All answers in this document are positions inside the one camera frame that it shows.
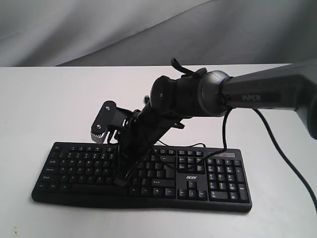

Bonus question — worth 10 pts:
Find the grey backdrop cloth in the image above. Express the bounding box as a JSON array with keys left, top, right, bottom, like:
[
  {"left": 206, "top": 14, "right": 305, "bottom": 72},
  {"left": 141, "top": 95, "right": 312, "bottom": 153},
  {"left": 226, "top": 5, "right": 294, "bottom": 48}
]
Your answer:
[{"left": 0, "top": 0, "right": 317, "bottom": 66}]

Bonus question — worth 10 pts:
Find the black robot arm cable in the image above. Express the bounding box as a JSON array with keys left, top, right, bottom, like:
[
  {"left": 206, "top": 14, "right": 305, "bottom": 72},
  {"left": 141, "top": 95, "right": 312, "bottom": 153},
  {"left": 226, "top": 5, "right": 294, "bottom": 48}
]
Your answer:
[{"left": 170, "top": 58, "right": 317, "bottom": 206}]

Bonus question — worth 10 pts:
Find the black USB cable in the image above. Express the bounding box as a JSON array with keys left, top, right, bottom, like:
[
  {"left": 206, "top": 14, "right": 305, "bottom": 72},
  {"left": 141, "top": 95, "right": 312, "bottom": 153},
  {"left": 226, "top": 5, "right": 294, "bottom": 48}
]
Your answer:
[{"left": 143, "top": 94, "right": 206, "bottom": 149}]

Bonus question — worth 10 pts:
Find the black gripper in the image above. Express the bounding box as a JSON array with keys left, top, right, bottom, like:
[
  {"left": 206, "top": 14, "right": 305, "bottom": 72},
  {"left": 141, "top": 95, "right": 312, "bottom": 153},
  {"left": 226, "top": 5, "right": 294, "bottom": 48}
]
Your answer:
[{"left": 113, "top": 103, "right": 184, "bottom": 186}]

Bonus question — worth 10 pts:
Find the black acer keyboard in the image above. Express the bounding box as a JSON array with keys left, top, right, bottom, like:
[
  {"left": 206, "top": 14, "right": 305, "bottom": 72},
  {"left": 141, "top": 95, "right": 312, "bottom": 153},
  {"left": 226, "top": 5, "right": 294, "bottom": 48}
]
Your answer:
[{"left": 31, "top": 142, "right": 252, "bottom": 212}]

